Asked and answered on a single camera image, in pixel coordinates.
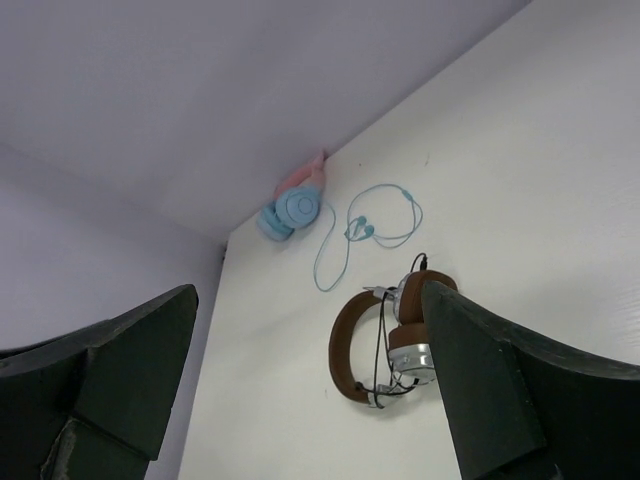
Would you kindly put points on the blue pink headphones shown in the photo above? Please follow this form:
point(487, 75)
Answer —
point(296, 201)

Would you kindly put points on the brown silver headphones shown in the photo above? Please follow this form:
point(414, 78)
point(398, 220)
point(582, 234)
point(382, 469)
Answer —
point(401, 323)

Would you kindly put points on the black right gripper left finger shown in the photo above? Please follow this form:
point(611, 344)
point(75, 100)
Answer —
point(95, 403)

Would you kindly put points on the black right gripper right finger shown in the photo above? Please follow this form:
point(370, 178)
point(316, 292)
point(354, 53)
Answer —
point(521, 405)

